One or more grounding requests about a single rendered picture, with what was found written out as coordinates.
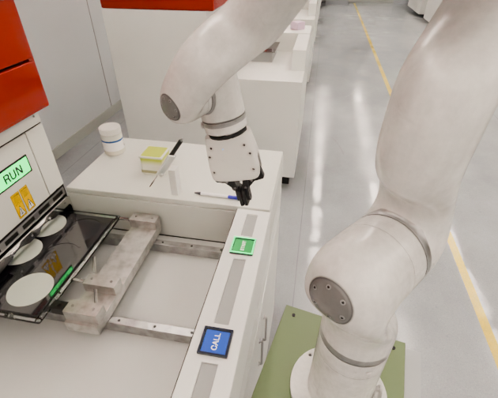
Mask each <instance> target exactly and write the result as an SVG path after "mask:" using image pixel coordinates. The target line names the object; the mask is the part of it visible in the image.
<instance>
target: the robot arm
mask: <svg viewBox="0 0 498 398"><path fill-rule="evenodd" d="M307 1H308V0H228V1H227V2H226V3H225V4H224V5H223V6H222V7H221V8H220V9H218V10H217V11H216V12H214V13H213V14H212V15H211V16H209V17H208V18H207V19H206V20H205V21H204V22H202V23H201V24H200V25H199V26H198V27H197V28H196V29H195V30H194V31H193V32H192V33H191V34H190V36H189V37H188V38H187V39H186V41H185V42H184V43H183V45H182V46H181V47H180V49H179V50H178V51H177V53H176V55H175V57H174V58H173V60H172V63H171V65H170V66H169V68H168V72H167V73H166V75H165V77H164V81H163V84H162V86H161V90H160V106H161V109H162V111H163V112H164V114H165V115H166V117H167V118H168V119H169V120H171V121H172V122H175V123H179V124H186V123H189V122H193V121H195V120H197V119H199V118H202V122H201V124H200V125H201V128H202V129H205V131H206V134H207V135H206V137H205V139H206V153H207V158H208V162H209V169H210V172H211V175H212V177H213V180H215V182H220V183H225V184H227V185H228V186H230V187H232V190H234V191H236V196H237V200H238V201H240V205H241V206H244V205H246V206H248V205H249V202H250V200H251V199H252V194H251V188H250V185H251V184H252V183H253V182H254V181H257V180H259V179H262V178H264V175H265V173H264V171H263V169H262V161H261V156H260V154H259V150H258V146H257V144H256V141H255V138H254V135H253V133H252V132H251V128H250V126H247V116H246V112H245V108H244V104H243V97H242V94H241V90H240V83H239V80H238V76H237V72H238V71H239V70H240V69H242V68H243V67H244V66H245V65H246V64H248V63H249V62H250V61H251V60H253V59H254V58H256V57H257V56H258V55H260V54H261V53H262V52H263V51H265V50H266V49H267V48H269V47H270V46H271V45H272V44H273V43H274V42H275V41H276V40H277V39H278V38H279V37H280V36H281V35H282V34H283V32H284V31H285V30H286V28H287V27H288V26H289V25H290V24H291V22H292V21H293V20H294V18H295V17H296V15H297V14H298V13H299V12H300V11H301V9H302V8H303V7H304V5H305V4H306V2H307ZM497 106H498V0H443V1H442V2H441V3H440V6H439V7H438V9H437V10H436V12H435V13H434V15H433V16H432V19H431V20H430V21H429V23H428V25H427V26H426V28H425V29H424V31H423V32H422V34H421V36H420V37H419V39H418V40H417V42H416V43H415V45H414V46H413V48H412V50H411V52H410V53H409V55H408V56H407V58H406V60H405V62H404V63H403V65H402V68H401V69H400V71H399V73H398V76H397V78H396V81H395V83H394V87H393V89H392V92H391V94H390V99H389V102H388V104H387V109H386V112H385V115H384V118H383V123H382V126H381V130H380V133H379V139H378V144H377V148H376V154H375V170H376V174H377V176H378V178H379V191H378V194H377V197H376V199H375V201H374V203H373V204H372V206H371V208H370V209H369V210H368V211H367V213H366V214H365V215H364V216H363V217H361V218H360V219H359V220H358V221H356V222H355V223H353V224H351V225H350V226H349V227H347V228H346V229H345V230H344V231H342V232H340V233H339V234H338V235H336V236H334V237H333V238H332V239H331V240H330V241H329V242H327V243H326V244H325V245H324V246H323V247H322V248H321V249H320V250H319V251H318V252H317V253H316V255H315V256H314V257H313V258H312V260H311V263H310V265H309V266H308V269H307V272H306V276H305V281H304V287H305V291H306V295H307V297H308V299H309V300H310V302H311V304H312V305H313V306H314V307H315V308H316V309H317V310H318V311H319V312H320V313H321V314H322V320H321V324H320V327H319V334H318V337H317V341H316V345H315V348H313V349H311V350H309V351H307V352H305V353H304V354H303V355H301V356H300V357H299V359H298V360H297V362H296V363H295V365H294V367H293V369H292V374H291V377H290V393H291V397H292V398H387V392H386V389H385V387H384V385H383V382H382V380H381V378H380V376H381V373H382V372H383V368H384V366H385V365H386V362H387V360H388V357H389V355H390V352H391V350H392V348H393V346H394V342H395V340H396V337H397V335H398V321H397V318H396V315H395V311H396V310H397V308H398V307H399V306H400V305H401V303H402V302H403V301H404V300H405V298H406V297H407V296H408V295H409V294H410V293H411V292H412V290H413V289H414V288H415V287H416V286H417V285H418V284H419V283H420V282H421V281H422V280H423V279H424V278H425V277H426V276H427V275H428V273H429V272H430V271H431V270H432V268H433V267H434V266H435V265H436V263H437V261H438V260H439V259H440V257H441V255H442V253H443V251H444V249H445V246H446V244H447V240H448V237H449V234H450V231H451V225H452V221H453V217H454V214H455V206H456V201H457V197H458V191H459V187H460V186H461V183H462V179H463V176H464V174H465V173H466V169H467V167H468V165H469V163H470V161H471V159H472V157H473V154H474V152H475V150H476V148H477V146H478V144H479V142H480V140H481V138H482V136H483V134H484V132H485V130H486V128H487V126H488V124H489V122H490V120H491V118H492V116H493V114H494V112H495V110H496V108H497ZM240 181H243V183H240Z"/></svg>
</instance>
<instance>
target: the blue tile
mask: <svg viewBox="0 0 498 398"><path fill-rule="evenodd" d="M230 334H231V333H230V332H222V331H217V330H212V329H207V330H206V334H205V337H204V340H203V343H202V347H201V350H200V351H206V352H211V353H216V354H221V355H225V353H226V350H227V346H228V341H229V337H230Z"/></svg>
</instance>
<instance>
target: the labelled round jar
mask: <svg viewBox="0 0 498 398"><path fill-rule="evenodd" d="M98 129H99V132H100V137H101V141H102V144H103V147H104V152H105V154H107V155H109V156H117V155H120V154H122V153H124V152H125V150H126V149H125V145H124V140H123V135H122V131H121V127H120V124H118V123H116V122H108V123H104V124H102V125H100V126H99V128H98Z"/></svg>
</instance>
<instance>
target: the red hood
mask: <svg viewBox="0 0 498 398"><path fill-rule="evenodd" d="M48 105H49V103H48V100H47V96H46V93H45V91H44V88H43V84H42V81H41V79H40V75H39V72H38V69H37V67H36V64H35V61H34V58H33V56H32V52H31V49H30V46H29V44H28V40H27V37H26V35H25V30H24V28H23V25H22V23H21V19H20V17H19V14H18V12H17V7H16V5H15V2H14V0H0V133H1V132H3V131H5V130H7V129H8V128H10V127H11V126H14V125H16V124H17V123H19V122H21V121H22V120H24V119H26V118H27V117H29V116H31V115H33V114H35V113H36V112H37V111H40V110H42V109H43V108H45V107H47V106H48Z"/></svg>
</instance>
